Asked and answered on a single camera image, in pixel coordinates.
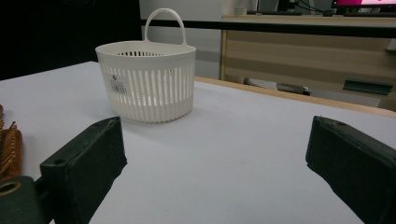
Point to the black curtain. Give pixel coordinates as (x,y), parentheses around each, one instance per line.
(46,31)

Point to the brown wooden hairbrush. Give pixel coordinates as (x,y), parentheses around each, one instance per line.
(11,149)

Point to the light wooden desk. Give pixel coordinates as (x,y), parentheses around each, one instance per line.
(295,56)

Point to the white cabinet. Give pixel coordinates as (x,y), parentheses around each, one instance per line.
(205,12)

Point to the black keyboard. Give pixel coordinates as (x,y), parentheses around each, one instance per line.
(274,13)

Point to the white slotted plastic basket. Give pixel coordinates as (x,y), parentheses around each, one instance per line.
(149,102)

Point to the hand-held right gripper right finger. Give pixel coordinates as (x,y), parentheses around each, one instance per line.
(355,168)

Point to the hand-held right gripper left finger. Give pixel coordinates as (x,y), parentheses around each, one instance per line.
(84,168)

